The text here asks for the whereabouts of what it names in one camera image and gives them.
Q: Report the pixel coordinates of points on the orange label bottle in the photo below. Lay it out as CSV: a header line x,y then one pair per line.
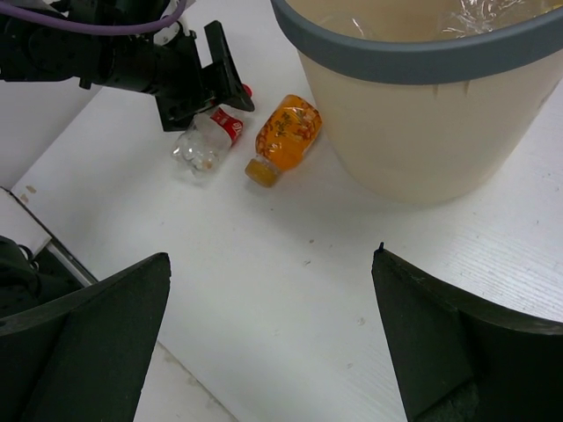
x,y
284,139

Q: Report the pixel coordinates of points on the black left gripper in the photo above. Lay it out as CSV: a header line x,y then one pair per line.
x,y
172,74

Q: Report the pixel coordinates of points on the beige bin with grey rim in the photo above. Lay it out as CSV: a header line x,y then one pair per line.
x,y
423,121

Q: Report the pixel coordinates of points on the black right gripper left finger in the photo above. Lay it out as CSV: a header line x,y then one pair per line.
x,y
85,356

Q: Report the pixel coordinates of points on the clear unlabelled plastic bottle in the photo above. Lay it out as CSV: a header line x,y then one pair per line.
x,y
439,20

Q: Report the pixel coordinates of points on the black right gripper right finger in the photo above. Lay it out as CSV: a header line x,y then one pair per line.
x,y
459,357

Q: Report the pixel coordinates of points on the small red cap bottle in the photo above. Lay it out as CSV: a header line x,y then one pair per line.
x,y
201,149

